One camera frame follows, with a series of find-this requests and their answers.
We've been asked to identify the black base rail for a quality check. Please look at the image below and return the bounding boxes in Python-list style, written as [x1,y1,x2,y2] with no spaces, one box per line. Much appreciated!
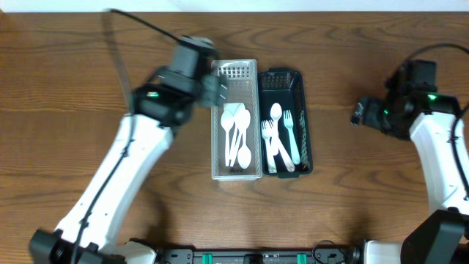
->
[120,240,367,264]

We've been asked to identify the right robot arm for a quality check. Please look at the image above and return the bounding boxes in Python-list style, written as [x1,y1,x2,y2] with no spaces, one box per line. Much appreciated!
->
[350,92,468,263]

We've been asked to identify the white plastic fork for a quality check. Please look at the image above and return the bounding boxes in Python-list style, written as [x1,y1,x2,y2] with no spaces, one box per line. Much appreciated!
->
[268,120,295,172]
[261,120,277,173]

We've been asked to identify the dark green plastic basket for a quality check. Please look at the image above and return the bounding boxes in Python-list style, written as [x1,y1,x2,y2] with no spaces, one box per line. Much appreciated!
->
[257,68,314,178]

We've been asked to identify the mint green plastic fork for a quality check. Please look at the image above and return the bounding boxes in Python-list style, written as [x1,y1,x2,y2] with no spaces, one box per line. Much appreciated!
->
[283,110,300,165]

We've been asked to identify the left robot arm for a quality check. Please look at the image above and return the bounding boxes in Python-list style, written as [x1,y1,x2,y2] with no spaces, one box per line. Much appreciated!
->
[29,67,228,263]

